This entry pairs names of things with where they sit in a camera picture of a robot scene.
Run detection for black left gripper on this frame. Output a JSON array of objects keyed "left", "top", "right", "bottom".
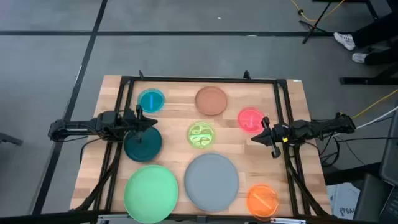
[{"left": 123, "top": 105, "right": 159, "bottom": 144}]

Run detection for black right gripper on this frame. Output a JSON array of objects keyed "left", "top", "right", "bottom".
[{"left": 251, "top": 116, "right": 292, "bottom": 159}]

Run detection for small blue translucent plate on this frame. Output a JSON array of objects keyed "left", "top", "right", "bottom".
[{"left": 137, "top": 88, "right": 166, "bottom": 114}]

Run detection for small red translucent plate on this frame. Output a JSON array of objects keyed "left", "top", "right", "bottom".
[{"left": 237, "top": 106, "right": 266, "bottom": 134}]

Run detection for dark teal plastic plate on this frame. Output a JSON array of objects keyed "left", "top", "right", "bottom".
[{"left": 123, "top": 126, "right": 163, "bottom": 163}]

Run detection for small green patterned translucent plate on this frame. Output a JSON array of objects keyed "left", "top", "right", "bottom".
[{"left": 187, "top": 121, "right": 216, "bottom": 149}]

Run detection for small orange translucent plate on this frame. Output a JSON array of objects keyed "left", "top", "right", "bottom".
[{"left": 246, "top": 183, "right": 280, "bottom": 221}]

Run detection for brown plastic plate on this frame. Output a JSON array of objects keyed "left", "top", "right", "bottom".
[{"left": 195, "top": 86, "right": 228, "bottom": 116}]

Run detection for large grey plastic plate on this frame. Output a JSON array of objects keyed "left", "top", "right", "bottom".
[{"left": 183, "top": 152, "right": 240, "bottom": 213}]

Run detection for white printed cardboard box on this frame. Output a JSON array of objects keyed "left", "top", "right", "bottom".
[{"left": 326, "top": 182, "right": 361, "bottom": 220}]

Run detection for black furniture base bar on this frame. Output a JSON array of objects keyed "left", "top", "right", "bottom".
[{"left": 339, "top": 62, "right": 398, "bottom": 86}]

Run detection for black equipment case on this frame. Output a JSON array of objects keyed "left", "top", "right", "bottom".
[{"left": 353, "top": 108, "right": 398, "bottom": 224}]

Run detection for person's white shoe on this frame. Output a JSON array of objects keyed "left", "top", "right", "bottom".
[
  {"left": 333, "top": 32, "right": 356, "bottom": 52},
  {"left": 351, "top": 52, "right": 370, "bottom": 64}
]

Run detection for black tripod stand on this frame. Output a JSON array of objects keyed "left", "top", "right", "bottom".
[{"left": 298, "top": 0, "right": 336, "bottom": 45}]

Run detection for black floor object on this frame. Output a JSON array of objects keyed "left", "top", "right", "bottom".
[{"left": 0, "top": 131, "right": 24, "bottom": 147}]

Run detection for black horizontal beam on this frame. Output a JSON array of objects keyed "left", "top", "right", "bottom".
[{"left": 0, "top": 210, "right": 398, "bottom": 224}]

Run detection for black arm base cable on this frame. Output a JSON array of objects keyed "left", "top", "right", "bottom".
[{"left": 80, "top": 136, "right": 105, "bottom": 164}]

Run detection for black metal table frame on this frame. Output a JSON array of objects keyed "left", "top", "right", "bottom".
[{"left": 73, "top": 70, "right": 332, "bottom": 219}]

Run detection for black floor cables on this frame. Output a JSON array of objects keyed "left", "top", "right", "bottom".
[{"left": 319, "top": 132, "right": 398, "bottom": 167}]

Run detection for yellow extension cable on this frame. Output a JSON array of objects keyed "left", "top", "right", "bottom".
[{"left": 352, "top": 89, "right": 398, "bottom": 119}]

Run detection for white cable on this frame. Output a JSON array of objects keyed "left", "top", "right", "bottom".
[{"left": 356, "top": 106, "right": 398, "bottom": 130}]

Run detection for yellow cable with black plug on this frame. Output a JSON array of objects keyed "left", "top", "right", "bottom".
[{"left": 290, "top": 0, "right": 345, "bottom": 22}]

